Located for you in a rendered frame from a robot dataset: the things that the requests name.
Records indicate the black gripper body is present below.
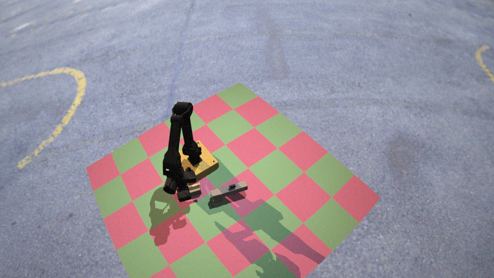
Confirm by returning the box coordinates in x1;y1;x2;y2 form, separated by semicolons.
177;174;191;202

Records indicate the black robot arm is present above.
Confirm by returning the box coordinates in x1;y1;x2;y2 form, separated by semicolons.
163;102;202;194

